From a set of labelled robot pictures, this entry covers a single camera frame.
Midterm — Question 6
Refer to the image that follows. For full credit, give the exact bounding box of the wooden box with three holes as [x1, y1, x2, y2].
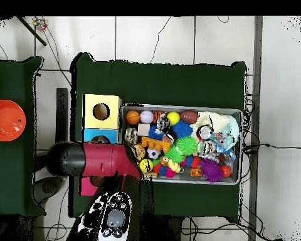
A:
[78, 94, 123, 197]

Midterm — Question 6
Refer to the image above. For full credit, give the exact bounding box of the silver mesh bin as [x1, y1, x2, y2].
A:
[117, 103, 243, 186]

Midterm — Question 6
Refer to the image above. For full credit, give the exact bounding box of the orange toy building block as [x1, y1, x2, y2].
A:
[140, 136, 172, 153]

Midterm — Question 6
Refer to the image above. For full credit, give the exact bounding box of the white toy baseball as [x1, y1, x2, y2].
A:
[139, 110, 155, 125]

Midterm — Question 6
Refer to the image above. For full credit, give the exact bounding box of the orange toy basketball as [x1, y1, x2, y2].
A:
[125, 110, 141, 126]

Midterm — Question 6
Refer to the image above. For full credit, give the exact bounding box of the smooth yellow ball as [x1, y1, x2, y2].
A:
[166, 111, 181, 126]

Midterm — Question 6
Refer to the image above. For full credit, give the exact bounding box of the blue koosh ball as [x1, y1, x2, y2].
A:
[171, 119, 194, 139]

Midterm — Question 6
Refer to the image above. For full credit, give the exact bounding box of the yellow tennis ball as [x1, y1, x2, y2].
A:
[139, 158, 154, 174]

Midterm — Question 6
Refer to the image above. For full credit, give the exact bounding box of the brown toy football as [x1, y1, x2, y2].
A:
[179, 110, 199, 124]

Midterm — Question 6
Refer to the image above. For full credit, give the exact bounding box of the dark green tablecloth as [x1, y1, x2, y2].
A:
[68, 51, 248, 224]
[0, 56, 46, 217]

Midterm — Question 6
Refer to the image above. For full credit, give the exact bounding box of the purple spiky ball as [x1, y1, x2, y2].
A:
[198, 158, 225, 183]

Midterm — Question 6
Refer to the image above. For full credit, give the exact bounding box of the small orange-red ball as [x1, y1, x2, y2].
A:
[219, 164, 232, 178]

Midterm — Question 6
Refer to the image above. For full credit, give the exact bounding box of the orange plastic bowl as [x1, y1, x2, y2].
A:
[0, 99, 26, 142]

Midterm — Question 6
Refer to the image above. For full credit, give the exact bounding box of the black rod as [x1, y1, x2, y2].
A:
[16, 16, 48, 46]

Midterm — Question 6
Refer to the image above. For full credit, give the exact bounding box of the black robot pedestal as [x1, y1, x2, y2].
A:
[150, 215, 184, 241]

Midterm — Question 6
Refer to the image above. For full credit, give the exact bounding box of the black cable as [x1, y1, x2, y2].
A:
[242, 142, 301, 154]

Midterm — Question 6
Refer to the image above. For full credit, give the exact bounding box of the grey floor cable cover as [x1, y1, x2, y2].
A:
[248, 16, 263, 241]

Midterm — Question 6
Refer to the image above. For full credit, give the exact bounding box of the colourful rope toy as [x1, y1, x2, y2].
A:
[31, 17, 49, 32]

